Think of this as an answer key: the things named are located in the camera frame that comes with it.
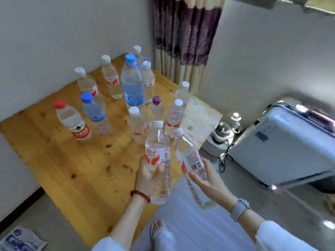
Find person's left hand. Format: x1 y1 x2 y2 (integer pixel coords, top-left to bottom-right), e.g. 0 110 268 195
134 155 166 199

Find person's right hand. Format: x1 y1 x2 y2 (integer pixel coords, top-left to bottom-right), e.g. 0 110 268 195
188 157 237 211

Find clear red-label water bottle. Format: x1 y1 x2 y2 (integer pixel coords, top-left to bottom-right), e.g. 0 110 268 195
145 121 171 205
171 128 218 210

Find person's right forearm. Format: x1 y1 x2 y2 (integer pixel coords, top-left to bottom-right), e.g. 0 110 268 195
237 206 267 243

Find person's left forearm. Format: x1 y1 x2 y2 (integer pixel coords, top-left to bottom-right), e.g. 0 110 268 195
109 193 150 251

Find white wristwatch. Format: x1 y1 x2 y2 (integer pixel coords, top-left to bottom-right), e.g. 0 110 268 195
230 198 251 223

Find white glass kettle appliance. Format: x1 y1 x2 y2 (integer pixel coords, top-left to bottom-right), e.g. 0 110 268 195
202 112 242 157

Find person's foot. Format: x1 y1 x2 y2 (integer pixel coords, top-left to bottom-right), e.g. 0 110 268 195
150 220 165 242

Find purple-capped water bottle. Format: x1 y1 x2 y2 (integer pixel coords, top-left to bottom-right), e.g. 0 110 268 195
149 96 165 128

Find white trousers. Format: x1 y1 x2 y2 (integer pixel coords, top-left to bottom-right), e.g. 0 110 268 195
153 227 178 251

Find small blue-capped water bottle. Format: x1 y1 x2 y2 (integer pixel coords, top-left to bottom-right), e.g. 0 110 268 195
80 92 111 135

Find large blue-capped water bottle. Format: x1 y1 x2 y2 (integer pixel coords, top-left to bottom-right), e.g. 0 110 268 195
120 53 150 113

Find silver hard-shell suitcase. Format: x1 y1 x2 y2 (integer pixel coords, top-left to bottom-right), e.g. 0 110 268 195
228 101 335 190

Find red-capped water bottle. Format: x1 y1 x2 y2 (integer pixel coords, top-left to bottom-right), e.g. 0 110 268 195
53 99 92 141

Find white long-sleeved shirt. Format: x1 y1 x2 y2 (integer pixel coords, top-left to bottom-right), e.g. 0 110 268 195
91 220 318 251

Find group of white-capped bottles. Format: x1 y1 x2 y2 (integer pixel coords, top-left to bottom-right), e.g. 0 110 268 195
75 45 190 145

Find purple and beige curtain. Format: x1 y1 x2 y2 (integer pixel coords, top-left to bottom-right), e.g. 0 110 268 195
152 0 228 95

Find blue and white packet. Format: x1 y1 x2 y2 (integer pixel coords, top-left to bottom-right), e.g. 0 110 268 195
0 225 48 251

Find grey window ledge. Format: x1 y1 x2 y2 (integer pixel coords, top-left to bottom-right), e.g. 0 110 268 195
228 0 335 16

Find black power cable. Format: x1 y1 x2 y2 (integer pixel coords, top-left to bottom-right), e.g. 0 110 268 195
218 144 235 173

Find red bead bracelet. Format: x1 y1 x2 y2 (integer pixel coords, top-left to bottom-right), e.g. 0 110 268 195
130 190 151 203

